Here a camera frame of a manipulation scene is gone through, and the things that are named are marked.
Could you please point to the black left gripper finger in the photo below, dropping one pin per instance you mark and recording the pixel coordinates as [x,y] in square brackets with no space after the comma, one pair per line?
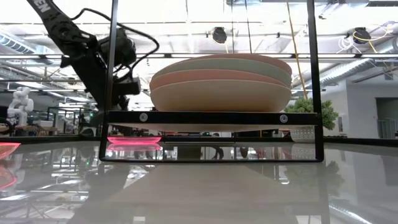
[99,119]

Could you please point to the red translucent plate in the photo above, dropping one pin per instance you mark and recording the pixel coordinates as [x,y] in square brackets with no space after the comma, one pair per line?
[135,140]
[6,149]

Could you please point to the pink plate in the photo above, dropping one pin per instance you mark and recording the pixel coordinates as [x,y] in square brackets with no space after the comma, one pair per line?
[264,59]
[202,76]

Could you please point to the beige plate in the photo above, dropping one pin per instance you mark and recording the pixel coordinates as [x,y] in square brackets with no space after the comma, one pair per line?
[220,98]

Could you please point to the grey-green plate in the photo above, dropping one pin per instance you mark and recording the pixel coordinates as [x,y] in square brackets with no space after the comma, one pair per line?
[224,64]

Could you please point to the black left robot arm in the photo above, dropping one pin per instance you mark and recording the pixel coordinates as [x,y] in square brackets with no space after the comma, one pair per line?
[59,28]

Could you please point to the white humanoid robot figure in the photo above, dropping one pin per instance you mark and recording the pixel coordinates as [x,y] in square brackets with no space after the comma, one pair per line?
[20,104]

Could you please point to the black metal dish rack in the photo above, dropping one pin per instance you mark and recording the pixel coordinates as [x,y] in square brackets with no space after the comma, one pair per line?
[202,118]

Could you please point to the green potted succulent plant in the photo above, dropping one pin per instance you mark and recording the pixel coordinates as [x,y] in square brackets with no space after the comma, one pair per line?
[328,112]

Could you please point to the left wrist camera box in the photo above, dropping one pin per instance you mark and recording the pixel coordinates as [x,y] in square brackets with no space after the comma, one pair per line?
[129,86]

